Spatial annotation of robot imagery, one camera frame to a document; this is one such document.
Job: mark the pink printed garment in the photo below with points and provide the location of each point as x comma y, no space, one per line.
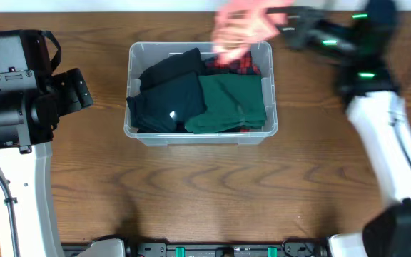
241,23

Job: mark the dark green garment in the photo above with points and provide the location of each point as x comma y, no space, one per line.
231,101

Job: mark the red navy plaid garment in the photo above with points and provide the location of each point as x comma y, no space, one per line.
243,66

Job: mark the dark navy garment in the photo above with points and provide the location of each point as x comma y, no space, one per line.
165,106

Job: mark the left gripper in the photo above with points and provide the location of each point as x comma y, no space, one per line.
80,90

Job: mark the black garment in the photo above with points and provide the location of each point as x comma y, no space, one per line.
172,67

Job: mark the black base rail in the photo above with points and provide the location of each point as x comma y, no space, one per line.
119,246

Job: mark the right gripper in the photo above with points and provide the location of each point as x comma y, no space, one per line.
297,38

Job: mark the clear plastic storage container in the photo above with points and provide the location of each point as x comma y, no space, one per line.
144,54

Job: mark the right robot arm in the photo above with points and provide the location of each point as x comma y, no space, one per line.
375,107

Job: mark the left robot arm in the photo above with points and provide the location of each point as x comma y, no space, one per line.
31,105

